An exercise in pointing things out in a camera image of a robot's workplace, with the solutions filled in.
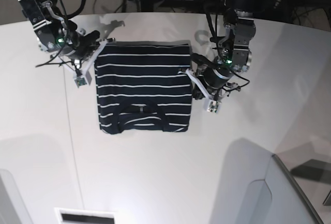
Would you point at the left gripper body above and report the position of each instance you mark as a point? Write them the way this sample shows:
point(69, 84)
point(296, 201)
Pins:
point(213, 79)

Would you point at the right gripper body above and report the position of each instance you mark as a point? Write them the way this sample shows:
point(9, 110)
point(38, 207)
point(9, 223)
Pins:
point(83, 46)

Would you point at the navy white striped t-shirt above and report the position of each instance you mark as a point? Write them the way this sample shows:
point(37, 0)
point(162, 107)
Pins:
point(143, 87)

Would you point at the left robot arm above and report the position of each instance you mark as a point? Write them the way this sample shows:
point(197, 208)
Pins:
point(233, 52)

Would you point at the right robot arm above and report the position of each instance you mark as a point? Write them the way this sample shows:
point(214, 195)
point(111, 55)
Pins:
point(57, 34)

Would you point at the grey monitor edge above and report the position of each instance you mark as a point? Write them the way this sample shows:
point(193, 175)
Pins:
point(309, 209)

